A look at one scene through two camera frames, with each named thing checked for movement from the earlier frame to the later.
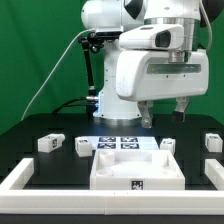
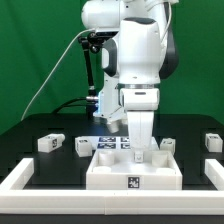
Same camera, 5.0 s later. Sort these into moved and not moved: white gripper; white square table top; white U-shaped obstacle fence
Moved: white gripper
Not moved: white U-shaped obstacle fence; white square table top
